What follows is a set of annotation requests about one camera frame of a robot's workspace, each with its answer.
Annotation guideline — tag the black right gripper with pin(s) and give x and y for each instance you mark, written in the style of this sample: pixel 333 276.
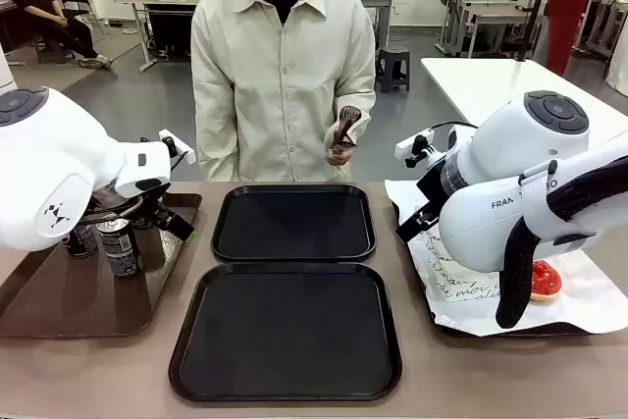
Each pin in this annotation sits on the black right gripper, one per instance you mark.
pixel 434 188

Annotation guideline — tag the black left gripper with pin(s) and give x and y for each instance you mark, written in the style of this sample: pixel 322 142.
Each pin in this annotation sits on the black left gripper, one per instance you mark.
pixel 157 210

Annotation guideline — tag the dark metal tongs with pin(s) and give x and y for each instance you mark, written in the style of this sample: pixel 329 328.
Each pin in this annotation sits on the dark metal tongs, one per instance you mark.
pixel 349 115

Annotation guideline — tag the person left forearm beige sleeve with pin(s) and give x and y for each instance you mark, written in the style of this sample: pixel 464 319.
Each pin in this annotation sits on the person left forearm beige sleeve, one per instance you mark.
pixel 365 110

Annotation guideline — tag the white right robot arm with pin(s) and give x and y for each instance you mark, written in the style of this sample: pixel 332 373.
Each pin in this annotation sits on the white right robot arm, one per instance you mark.
pixel 481 232

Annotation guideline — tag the person right forearm beige sleeve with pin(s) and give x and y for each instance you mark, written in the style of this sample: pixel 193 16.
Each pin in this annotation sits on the person right forearm beige sleeve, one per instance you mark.
pixel 213 144

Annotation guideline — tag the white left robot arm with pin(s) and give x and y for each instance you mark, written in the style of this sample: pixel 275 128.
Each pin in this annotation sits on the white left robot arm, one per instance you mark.
pixel 49 159

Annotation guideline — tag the person left hand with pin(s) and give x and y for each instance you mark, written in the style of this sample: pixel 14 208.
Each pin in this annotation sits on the person left hand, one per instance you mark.
pixel 339 158

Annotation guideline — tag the white paper sheet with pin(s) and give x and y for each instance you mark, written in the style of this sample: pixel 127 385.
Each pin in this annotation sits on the white paper sheet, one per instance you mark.
pixel 466 316

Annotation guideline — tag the black square tray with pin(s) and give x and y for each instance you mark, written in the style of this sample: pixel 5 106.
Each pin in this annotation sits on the black square tray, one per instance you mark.
pixel 284 330
pixel 294 227

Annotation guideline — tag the brown plastic tray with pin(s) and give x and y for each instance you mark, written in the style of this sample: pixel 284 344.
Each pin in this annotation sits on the brown plastic tray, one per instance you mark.
pixel 73 301

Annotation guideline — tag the black tray under paper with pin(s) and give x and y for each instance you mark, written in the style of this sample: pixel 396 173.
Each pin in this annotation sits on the black tray under paper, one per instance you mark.
pixel 490 331

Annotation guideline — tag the red glazed donut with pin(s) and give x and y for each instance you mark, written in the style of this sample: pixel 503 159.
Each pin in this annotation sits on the red glazed donut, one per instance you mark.
pixel 547 281

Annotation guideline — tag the white folding table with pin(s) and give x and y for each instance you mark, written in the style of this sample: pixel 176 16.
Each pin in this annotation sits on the white folding table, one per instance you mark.
pixel 481 85

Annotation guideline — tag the person in beige shirt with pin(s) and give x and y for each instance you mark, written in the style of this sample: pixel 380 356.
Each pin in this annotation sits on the person in beige shirt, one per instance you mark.
pixel 275 95

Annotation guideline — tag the dark grey plastic stool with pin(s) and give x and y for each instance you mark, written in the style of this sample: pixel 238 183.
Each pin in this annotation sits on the dark grey plastic stool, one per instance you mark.
pixel 392 53

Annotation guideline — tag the black cabinet under table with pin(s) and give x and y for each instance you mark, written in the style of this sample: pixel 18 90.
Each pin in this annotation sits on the black cabinet under table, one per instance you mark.
pixel 172 26

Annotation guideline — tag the black stand pole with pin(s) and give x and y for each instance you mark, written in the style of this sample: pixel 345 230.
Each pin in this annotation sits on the black stand pole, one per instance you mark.
pixel 535 12

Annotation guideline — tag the person in black clothes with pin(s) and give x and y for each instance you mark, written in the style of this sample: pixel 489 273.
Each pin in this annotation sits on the person in black clothes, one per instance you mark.
pixel 39 2

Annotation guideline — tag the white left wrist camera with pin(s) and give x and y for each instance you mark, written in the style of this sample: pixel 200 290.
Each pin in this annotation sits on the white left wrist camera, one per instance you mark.
pixel 184 150

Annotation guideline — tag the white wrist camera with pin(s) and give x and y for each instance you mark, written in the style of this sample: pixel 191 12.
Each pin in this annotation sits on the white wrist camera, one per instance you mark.
pixel 184 150
pixel 414 141

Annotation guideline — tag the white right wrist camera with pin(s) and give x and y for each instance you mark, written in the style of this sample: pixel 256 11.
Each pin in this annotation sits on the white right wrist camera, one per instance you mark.
pixel 414 141

